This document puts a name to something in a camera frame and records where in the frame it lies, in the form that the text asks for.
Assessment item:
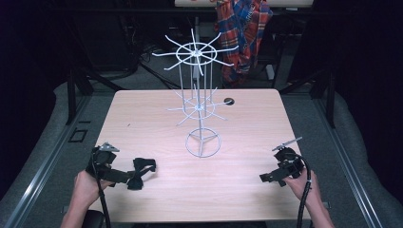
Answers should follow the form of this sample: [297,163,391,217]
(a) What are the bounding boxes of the black metal stand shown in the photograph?
[278,67,337,129]
[65,66,126,126]

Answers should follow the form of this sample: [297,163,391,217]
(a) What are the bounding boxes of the person's right hand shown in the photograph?
[282,168,321,205]

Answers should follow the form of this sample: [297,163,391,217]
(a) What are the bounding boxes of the aluminium floor rail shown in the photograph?
[2,94,91,228]
[312,93,386,228]

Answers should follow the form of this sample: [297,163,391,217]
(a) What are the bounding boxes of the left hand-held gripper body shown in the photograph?
[85,142,133,188]

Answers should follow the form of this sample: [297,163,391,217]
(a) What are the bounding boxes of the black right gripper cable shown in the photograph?
[294,154,314,228]

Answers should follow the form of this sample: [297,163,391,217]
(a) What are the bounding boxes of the black chair seat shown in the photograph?
[81,209,106,228]

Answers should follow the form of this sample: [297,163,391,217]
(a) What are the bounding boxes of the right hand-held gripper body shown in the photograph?
[272,136,307,181]

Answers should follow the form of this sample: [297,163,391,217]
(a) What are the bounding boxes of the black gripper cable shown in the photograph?
[90,151,112,228]
[294,154,314,228]

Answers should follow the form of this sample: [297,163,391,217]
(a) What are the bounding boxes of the plaid cloth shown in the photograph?
[214,0,274,88]

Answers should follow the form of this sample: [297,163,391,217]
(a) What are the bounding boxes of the person's left hand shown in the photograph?
[72,169,116,211]

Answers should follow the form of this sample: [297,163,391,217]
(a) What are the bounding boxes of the black floor cables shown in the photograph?
[137,42,182,90]

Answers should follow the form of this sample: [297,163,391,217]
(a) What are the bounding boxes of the white wire display rack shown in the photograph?
[151,28,240,159]

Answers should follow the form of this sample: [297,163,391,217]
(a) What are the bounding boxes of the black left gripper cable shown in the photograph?
[90,151,112,228]

